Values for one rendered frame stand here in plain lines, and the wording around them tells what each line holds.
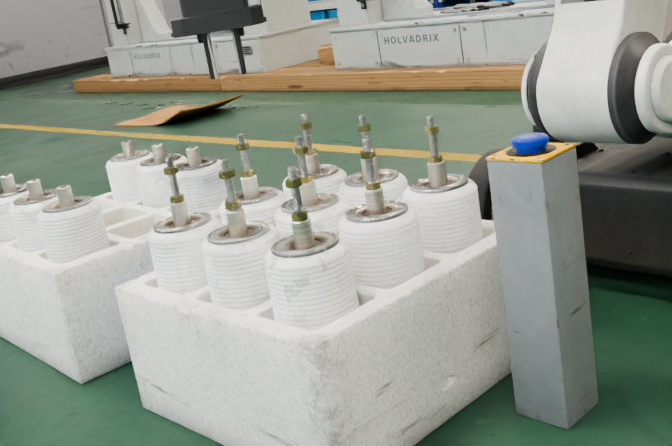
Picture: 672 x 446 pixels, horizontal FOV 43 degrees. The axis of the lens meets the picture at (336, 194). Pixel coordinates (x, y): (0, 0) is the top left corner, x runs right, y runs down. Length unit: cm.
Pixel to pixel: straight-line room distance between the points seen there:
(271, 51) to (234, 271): 342
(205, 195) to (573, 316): 69
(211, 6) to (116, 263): 44
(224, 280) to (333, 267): 16
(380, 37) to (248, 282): 278
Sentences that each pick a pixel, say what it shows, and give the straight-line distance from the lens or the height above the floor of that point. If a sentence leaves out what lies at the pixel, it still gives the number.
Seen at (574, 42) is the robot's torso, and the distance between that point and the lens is 116.
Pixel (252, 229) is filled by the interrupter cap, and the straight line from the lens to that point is 104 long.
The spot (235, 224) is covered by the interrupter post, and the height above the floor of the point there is 27.
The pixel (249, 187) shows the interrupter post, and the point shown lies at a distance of 118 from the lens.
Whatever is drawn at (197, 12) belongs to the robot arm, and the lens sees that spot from 113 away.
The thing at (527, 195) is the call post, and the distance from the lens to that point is 93.
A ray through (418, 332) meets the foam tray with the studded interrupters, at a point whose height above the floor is 13.
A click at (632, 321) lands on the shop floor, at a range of 128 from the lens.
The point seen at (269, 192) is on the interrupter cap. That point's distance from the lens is 119.
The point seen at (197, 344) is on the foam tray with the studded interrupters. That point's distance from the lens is 105.
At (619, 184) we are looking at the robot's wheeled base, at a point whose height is 18.
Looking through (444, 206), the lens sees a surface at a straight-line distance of 106.
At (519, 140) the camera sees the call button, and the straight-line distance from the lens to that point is 94.
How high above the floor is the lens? 54
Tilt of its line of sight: 15 degrees down
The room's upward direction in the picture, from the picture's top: 9 degrees counter-clockwise
